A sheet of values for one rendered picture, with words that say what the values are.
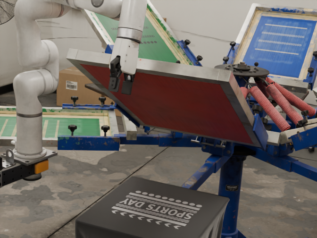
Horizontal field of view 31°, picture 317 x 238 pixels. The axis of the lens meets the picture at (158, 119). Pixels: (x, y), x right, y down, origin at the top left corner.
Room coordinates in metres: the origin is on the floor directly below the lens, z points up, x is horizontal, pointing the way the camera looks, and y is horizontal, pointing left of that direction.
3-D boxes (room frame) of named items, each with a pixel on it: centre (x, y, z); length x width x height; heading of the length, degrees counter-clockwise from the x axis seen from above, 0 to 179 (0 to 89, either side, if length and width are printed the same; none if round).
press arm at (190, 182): (2.48, -0.20, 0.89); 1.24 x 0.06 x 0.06; 158
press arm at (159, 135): (2.97, 0.18, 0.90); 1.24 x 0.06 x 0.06; 98
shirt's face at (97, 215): (2.02, -0.01, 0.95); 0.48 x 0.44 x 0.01; 158
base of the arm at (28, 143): (2.05, 0.49, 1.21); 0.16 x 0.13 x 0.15; 57
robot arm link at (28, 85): (2.05, 0.47, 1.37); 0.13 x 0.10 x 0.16; 143
